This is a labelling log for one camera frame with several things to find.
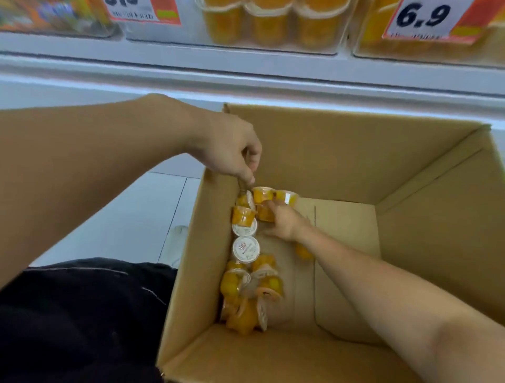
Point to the person's right hand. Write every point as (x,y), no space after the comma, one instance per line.
(288,223)

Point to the orange white price tag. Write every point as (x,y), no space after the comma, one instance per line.
(134,10)
(426,17)

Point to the person's left forearm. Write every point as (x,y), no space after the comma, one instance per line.
(79,177)

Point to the yellow jelly cup white lid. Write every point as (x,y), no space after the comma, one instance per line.
(264,213)

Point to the person's white shoe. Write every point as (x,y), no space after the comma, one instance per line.
(175,244)

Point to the pile of yellow jelly cups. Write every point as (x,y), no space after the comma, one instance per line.
(244,248)

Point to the person's right forearm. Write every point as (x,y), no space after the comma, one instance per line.
(394,307)

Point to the brown cardboard box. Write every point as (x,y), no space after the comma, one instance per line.
(355,158)

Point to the person's black trousers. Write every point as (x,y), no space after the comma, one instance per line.
(79,323)

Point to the cluster of white-lid jelly cups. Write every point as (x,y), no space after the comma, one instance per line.
(268,23)

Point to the person's left hand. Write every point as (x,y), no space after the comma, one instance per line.
(225,146)

